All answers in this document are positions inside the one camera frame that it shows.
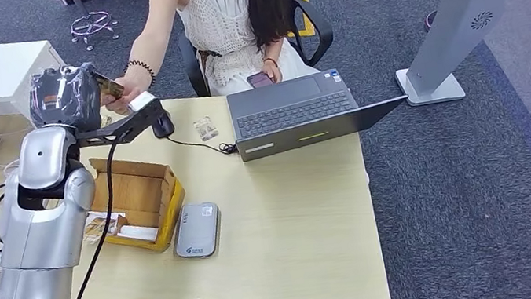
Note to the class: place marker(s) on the person's left hand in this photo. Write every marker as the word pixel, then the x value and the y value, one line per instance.
pixel 274 71

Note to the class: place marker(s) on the person's right hand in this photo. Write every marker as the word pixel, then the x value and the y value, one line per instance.
pixel 133 89

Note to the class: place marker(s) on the dark smartphone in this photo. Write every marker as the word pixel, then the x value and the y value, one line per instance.
pixel 259 80

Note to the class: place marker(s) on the ID card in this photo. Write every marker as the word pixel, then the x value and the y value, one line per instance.
pixel 206 129

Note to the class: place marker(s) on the person's right forearm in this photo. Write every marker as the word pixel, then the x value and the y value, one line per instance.
pixel 147 47

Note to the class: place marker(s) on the person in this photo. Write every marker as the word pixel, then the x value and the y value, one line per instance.
pixel 219 18

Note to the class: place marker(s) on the grey card reader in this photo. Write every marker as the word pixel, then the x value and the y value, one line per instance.
pixel 197 230

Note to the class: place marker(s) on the dark grey laptop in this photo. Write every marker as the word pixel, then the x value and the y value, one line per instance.
pixel 291 113

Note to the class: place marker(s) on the black computer mouse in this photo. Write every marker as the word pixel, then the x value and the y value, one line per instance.
pixel 165 129

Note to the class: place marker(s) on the black office chair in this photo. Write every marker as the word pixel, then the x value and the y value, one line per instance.
pixel 320 37

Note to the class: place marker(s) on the chrome base stool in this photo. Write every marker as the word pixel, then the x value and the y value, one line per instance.
pixel 90 23

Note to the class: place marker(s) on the open cardboard box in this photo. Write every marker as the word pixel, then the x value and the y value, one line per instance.
pixel 137 188

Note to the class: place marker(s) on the white paper slip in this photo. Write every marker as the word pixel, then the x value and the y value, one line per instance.
pixel 139 234
pixel 107 215

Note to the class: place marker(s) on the dark round floor object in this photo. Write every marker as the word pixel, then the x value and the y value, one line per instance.
pixel 430 22

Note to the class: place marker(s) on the pale wrist camera on bracket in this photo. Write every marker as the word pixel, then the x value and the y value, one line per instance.
pixel 143 102

